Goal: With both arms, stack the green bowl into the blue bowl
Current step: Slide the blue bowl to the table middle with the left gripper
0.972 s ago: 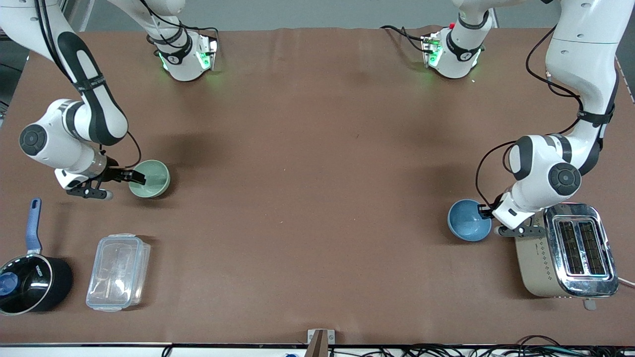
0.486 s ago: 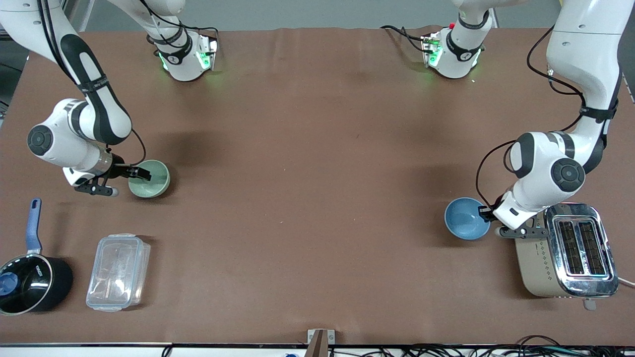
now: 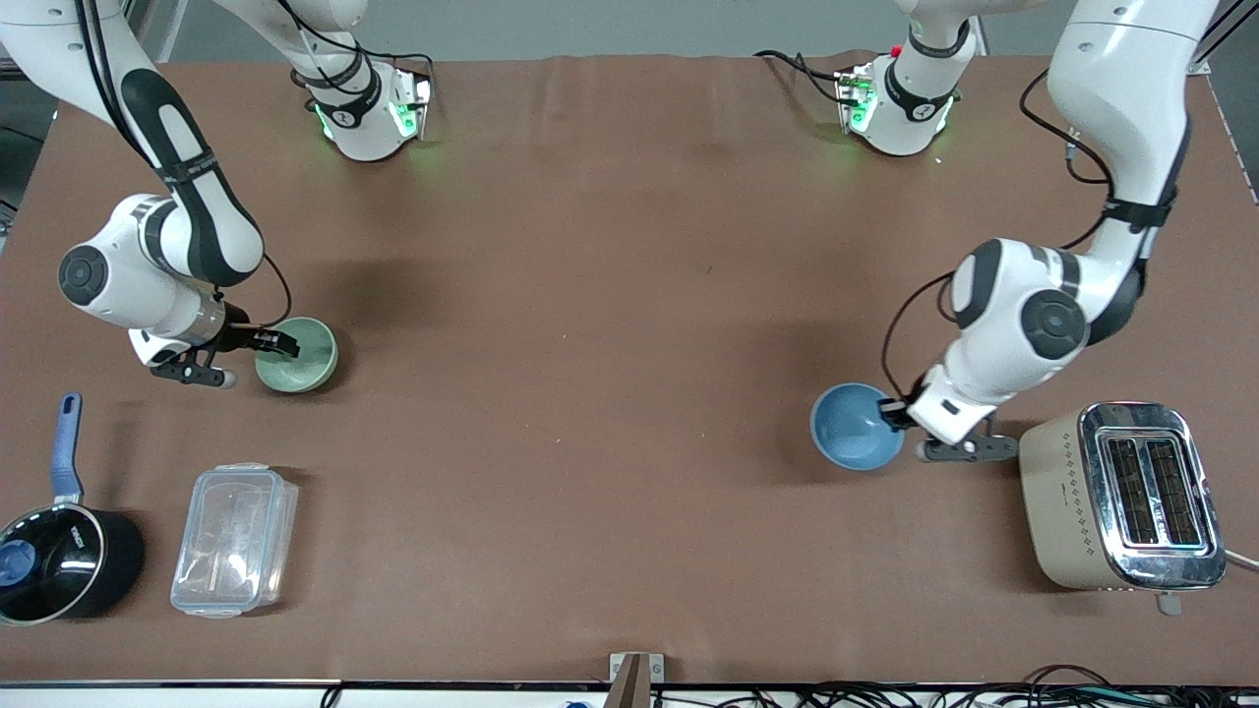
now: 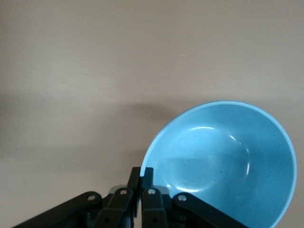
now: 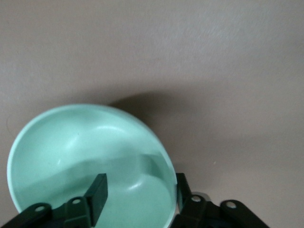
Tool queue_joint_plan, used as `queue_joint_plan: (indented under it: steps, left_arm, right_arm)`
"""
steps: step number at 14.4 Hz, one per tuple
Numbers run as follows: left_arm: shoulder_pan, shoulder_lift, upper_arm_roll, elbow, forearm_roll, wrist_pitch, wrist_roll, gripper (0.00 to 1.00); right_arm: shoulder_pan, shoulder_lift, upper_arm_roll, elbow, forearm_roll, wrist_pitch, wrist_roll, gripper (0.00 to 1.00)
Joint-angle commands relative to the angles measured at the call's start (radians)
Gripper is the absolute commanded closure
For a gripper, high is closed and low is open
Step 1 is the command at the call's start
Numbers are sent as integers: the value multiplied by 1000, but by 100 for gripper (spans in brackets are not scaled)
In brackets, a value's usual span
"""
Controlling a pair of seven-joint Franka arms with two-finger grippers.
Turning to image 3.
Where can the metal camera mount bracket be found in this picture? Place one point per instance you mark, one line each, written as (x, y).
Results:
(634, 678)

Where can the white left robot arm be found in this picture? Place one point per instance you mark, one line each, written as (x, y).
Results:
(1121, 79)

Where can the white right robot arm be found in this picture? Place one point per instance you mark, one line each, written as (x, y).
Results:
(187, 197)

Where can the brown table cover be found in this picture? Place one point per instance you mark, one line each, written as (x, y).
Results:
(629, 393)

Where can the left arm base connector plate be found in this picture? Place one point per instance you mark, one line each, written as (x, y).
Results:
(854, 98)

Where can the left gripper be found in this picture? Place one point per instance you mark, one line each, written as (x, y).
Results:
(897, 414)

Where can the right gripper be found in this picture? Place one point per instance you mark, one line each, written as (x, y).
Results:
(239, 335)

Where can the beige chrome toaster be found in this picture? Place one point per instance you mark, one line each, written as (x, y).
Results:
(1121, 497)

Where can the glass lid blue knob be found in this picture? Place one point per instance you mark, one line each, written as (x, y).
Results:
(49, 565)

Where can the green bowl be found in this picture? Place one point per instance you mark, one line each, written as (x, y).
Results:
(310, 369)

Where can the clear plastic lidded container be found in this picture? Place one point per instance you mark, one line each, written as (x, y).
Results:
(234, 541)

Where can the blue bowl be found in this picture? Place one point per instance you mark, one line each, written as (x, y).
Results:
(851, 428)

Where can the right arm base connector plate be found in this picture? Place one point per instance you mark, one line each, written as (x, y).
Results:
(415, 103)

